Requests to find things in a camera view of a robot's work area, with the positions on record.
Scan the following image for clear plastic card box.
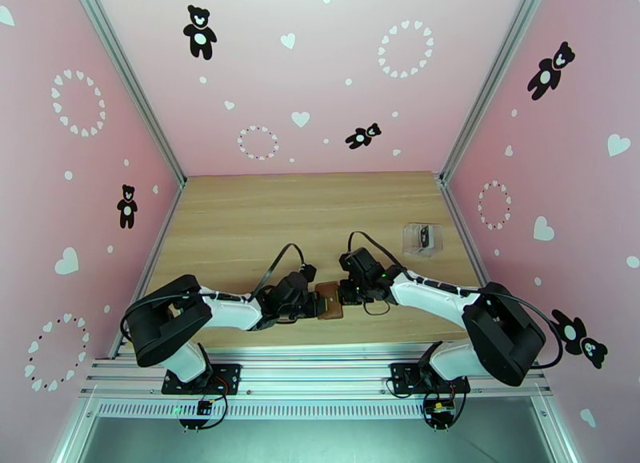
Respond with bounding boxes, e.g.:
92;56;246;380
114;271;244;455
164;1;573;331
401;220;446;259

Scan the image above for black bear wall sticker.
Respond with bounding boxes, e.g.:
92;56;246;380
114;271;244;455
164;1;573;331
182;4;218;62
526;40;577;102
547;308;610;371
116;184;139;230
345;122;382;151

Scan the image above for grey metal shelf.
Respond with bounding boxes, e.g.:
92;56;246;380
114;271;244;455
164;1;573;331
74;416;556;463

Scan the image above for brown leather card holder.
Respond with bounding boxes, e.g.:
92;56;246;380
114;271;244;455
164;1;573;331
314;281;347;323

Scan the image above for perforated metal strip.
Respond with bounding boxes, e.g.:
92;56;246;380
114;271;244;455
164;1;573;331
94;400;429;421

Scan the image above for aluminium frame post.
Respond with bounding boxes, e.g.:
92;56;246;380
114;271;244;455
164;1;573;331
438;0;554;186
67;0;189;188

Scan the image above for aluminium rail base frame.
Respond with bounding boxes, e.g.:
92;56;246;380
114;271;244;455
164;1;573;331
79;344;554;403

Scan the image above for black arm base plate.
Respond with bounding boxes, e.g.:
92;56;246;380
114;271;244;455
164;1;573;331
389;361;472;397
161;362;242;396

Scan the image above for aluminium table side rail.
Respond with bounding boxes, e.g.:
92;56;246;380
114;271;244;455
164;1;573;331
107;184;185;363
439;178;523;357

